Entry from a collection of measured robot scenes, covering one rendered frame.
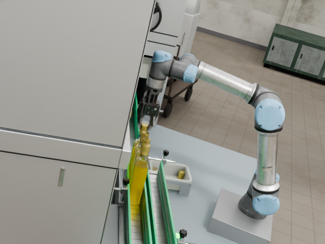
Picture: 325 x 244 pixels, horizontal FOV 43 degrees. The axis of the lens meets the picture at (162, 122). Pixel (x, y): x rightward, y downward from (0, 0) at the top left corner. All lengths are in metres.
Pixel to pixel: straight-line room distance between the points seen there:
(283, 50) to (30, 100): 8.30
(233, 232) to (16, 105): 1.25
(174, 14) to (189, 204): 1.19
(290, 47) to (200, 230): 7.43
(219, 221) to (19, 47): 1.29
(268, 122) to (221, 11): 9.52
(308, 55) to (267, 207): 7.45
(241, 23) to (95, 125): 10.13
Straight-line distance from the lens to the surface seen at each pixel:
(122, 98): 1.07
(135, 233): 1.69
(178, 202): 2.17
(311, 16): 11.07
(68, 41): 1.04
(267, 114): 1.71
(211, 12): 11.21
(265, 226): 2.09
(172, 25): 2.70
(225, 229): 2.01
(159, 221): 1.78
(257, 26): 11.10
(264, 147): 1.80
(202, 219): 2.11
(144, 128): 1.85
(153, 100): 1.76
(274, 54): 9.21
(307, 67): 9.26
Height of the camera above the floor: 1.93
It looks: 23 degrees down
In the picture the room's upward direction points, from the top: 15 degrees clockwise
